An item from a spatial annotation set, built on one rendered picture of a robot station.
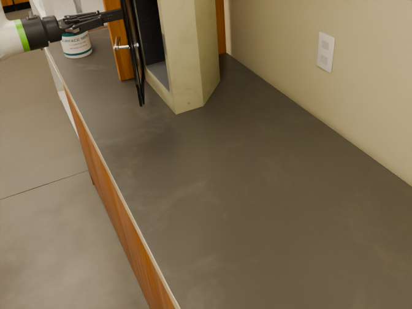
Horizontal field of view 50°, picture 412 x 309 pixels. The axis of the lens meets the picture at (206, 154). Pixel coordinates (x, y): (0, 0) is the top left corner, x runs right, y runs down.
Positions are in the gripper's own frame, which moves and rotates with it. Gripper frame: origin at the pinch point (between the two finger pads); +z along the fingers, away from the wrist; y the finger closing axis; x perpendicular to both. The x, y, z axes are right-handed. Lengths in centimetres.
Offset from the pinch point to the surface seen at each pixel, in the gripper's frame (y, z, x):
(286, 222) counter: -70, 18, 37
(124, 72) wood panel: 30.2, 6.9, 33.1
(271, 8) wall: -1, 57, 10
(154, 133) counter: -13.8, 3.1, 36.8
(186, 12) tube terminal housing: -6.9, 21.7, 1.8
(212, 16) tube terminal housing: 4.3, 36.0, 9.2
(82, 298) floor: 12, -38, 131
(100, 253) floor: 35, -23, 131
